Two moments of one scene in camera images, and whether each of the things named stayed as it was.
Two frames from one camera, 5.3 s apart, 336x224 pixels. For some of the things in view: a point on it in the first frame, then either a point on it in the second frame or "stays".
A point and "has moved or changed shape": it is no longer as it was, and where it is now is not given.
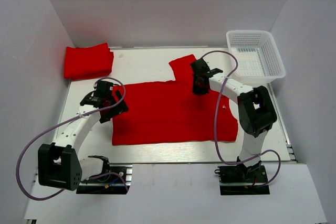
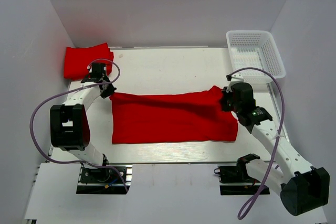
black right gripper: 197,91 to 226,94
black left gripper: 122,108 to 107,93
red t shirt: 169,112 has moved or changed shape
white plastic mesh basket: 259,62 stays
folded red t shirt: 82,63 stays
